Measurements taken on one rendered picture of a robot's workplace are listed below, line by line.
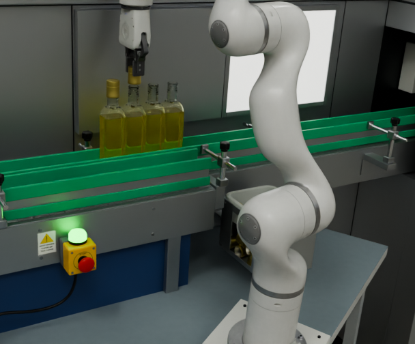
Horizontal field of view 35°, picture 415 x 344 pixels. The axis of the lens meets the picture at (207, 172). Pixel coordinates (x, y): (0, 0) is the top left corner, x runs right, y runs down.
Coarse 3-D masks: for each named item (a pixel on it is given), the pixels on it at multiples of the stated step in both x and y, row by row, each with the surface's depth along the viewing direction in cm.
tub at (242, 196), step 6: (258, 186) 191; (264, 186) 192; (270, 186) 192; (228, 192) 186; (234, 192) 186; (240, 192) 187; (246, 192) 188; (252, 192) 189; (258, 192) 191; (228, 198) 183; (234, 198) 187; (240, 198) 188; (246, 198) 189; (234, 204) 180; (240, 204) 179
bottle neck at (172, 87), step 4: (168, 84) 177; (172, 84) 176; (176, 84) 176; (168, 88) 177; (172, 88) 177; (176, 88) 177; (168, 92) 177; (172, 92) 177; (176, 92) 178; (168, 96) 178; (172, 96) 177; (176, 96) 178; (172, 100) 178; (176, 100) 178
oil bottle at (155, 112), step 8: (144, 104) 176; (152, 104) 175; (160, 104) 176; (152, 112) 174; (160, 112) 176; (152, 120) 175; (160, 120) 176; (152, 128) 176; (160, 128) 177; (152, 136) 177; (160, 136) 178; (152, 144) 178; (160, 144) 179
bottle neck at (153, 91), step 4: (148, 84) 174; (152, 84) 175; (156, 84) 175; (148, 88) 174; (152, 88) 174; (156, 88) 174; (148, 92) 175; (152, 92) 174; (156, 92) 174; (148, 96) 175; (152, 96) 174; (156, 96) 175; (148, 100) 175; (152, 100) 175; (156, 100) 175
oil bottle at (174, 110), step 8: (168, 104) 177; (176, 104) 178; (168, 112) 177; (176, 112) 178; (168, 120) 178; (176, 120) 179; (168, 128) 179; (176, 128) 180; (168, 136) 179; (176, 136) 181; (168, 144) 180; (176, 144) 182
